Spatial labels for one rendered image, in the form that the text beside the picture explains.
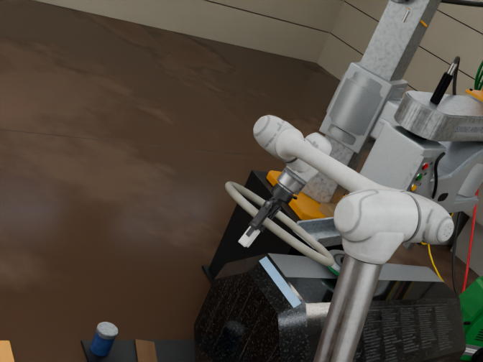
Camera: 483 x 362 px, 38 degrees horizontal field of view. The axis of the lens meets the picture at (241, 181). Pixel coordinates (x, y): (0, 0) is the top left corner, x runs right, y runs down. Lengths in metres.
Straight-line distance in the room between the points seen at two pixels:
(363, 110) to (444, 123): 0.88
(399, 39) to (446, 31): 5.75
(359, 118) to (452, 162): 0.63
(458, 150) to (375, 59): 0.70
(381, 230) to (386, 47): 2.06
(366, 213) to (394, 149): 1.23
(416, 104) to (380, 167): 0.31
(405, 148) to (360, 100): 0.83
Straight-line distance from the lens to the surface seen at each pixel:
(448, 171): 3.29
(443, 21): 9.51
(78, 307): 3.78
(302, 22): 10.46
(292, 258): 3.18
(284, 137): 2.20
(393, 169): 2.97
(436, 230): 1.88
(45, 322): 3.63
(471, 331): 4.80
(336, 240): 2.87
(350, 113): 3.74
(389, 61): 3.73
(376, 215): 1.76
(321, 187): 3.94
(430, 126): 2.89
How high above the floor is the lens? 2.27
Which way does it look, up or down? 23 degrees down
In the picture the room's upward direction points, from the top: 23 degrees clockwise
